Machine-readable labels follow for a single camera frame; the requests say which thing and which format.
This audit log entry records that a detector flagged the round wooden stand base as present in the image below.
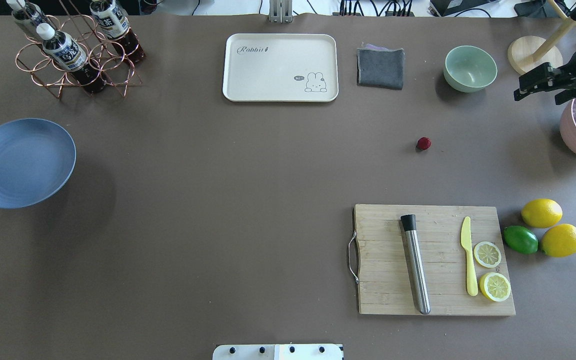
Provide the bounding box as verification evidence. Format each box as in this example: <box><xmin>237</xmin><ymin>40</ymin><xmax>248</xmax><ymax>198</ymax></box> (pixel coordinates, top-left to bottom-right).
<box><xmin>507</xmin><ymin>35</ymin><xmax>563</xmax><ymax>75</ymax></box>

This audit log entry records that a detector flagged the lemon slice flat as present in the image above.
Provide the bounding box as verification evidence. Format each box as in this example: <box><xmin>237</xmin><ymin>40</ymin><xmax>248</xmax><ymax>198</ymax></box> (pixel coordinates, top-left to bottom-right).
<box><xmin>473</xmin><ymin>241</ymin><xmax>502</xmax><ymax>269</ymax></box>

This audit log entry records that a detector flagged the wooden glass drying tree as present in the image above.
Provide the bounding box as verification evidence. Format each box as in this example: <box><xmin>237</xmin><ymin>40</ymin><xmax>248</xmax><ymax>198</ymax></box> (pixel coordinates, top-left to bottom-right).
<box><xmin>507</xmin><ymin>0</ymin><xmax>576</xmax><ymax>76</ymax></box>

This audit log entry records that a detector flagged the lemon half thick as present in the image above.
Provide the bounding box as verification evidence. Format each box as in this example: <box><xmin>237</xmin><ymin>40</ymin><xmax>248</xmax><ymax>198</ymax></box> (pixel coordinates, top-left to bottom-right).
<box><xmin>478</xmin><ymin>272</ymin><xmax>512</xmax><ymax>302</ymax></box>

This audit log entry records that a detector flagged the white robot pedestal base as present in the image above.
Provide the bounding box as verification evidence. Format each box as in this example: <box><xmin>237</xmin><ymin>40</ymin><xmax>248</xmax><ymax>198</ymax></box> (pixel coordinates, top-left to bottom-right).
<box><xmin>212</xmin><ymin>342</ymin><xmax>345</xmax><ymax>360</ymax></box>

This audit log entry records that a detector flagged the cream rabbit tray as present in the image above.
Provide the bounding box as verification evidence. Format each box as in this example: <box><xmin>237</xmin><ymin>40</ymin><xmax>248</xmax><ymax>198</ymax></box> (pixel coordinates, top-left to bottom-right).
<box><xmin>222</xmin><ymin>33</ymin><xmax>339</xmax><ymax>102</ymax></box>

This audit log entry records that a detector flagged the wooden cutting board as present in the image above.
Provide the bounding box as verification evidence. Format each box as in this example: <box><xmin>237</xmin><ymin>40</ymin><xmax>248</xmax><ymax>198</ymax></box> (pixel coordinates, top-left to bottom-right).
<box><xmin>354</xmin><ymin>203</ymin><xmax>515</xmax><ymax>317</ymax></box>

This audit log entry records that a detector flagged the blue plate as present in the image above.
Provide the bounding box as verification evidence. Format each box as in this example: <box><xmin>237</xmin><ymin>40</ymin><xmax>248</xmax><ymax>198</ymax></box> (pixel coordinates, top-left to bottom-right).
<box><xmin>0</xmin><ymin>118</ymin><xmax>77</xmax><ymax>208</ymax></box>

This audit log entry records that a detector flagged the yellow lemon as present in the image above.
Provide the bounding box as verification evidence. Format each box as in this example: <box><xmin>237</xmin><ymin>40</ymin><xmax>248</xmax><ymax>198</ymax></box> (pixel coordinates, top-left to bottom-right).
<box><xmin>520</xmin><ymin>198</ymin><xmax>563</xmax><ymax>229</ymax></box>
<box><xmin>541</xmin><ymin>223</ymin><xmax>576</xmax><ymax>258</ymax></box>

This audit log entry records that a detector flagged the tea bottle lower right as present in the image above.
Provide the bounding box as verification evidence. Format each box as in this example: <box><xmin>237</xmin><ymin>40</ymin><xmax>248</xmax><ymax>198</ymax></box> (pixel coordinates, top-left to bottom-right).
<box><xmin>6</xmin><ymin>0</ymin><xmax>50</xmax><ymax>39</ymax></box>

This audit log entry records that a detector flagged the yellow plastic knife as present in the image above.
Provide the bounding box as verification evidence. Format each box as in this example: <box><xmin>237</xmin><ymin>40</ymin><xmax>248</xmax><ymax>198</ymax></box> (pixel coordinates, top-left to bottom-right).
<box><xmin>460</xmin><ymin>216</ymin><xmax>479</xmax><ymax>297</ymax></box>

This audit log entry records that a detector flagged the tea bottle lower left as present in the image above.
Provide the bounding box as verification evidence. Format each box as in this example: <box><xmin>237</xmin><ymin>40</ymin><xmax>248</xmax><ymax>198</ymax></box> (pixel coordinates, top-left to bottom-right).
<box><xmin>89</xmin><ymin>0</ymin><xmax>146</xmax><ymax>65</ymax></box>

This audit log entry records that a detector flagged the red strawberry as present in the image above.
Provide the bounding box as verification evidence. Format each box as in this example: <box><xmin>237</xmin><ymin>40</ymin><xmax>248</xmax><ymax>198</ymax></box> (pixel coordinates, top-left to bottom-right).
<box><xmin>416</xmin><ymin>136</ymin><xmax>432</xmax><ymax>151</ymax></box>

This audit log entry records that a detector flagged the grey folded cloth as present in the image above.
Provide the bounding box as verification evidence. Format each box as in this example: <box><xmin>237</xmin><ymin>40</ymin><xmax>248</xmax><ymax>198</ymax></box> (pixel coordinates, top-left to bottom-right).
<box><xmin>356</xmin><ymin>43</ymin><xmax>406</xmax><ymax>91</ymax></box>

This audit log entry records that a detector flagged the green lime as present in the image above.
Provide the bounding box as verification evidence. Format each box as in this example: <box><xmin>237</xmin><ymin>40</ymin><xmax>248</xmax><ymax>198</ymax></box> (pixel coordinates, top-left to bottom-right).
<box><xmin>502</xmin><ymin>225</ymin><xmax>539</xmax><ymax>255</ymax></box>

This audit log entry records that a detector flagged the steel muddler black tip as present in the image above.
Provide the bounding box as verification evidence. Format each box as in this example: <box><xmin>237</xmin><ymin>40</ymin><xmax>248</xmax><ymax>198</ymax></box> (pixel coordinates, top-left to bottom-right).
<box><xmin>400</xmin><ymin>214</ymin><xmax>431</xmax><ymax>315</ymax></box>

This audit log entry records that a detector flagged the copper wire bottle rack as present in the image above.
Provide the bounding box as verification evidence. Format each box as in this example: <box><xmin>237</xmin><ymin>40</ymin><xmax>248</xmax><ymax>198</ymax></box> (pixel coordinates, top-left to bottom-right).
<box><xmin>7</xmin><ymin>0</ymin><xmax>146</xmax><ymax>99</ymax></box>

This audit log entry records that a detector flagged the mint green bowl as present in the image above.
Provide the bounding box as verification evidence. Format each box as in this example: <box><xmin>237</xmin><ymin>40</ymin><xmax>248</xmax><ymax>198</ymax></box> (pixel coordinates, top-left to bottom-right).
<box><xmin>443</xmin><ymin>45</ymin><xmax>498</xmax><ymax>93</ymax></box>

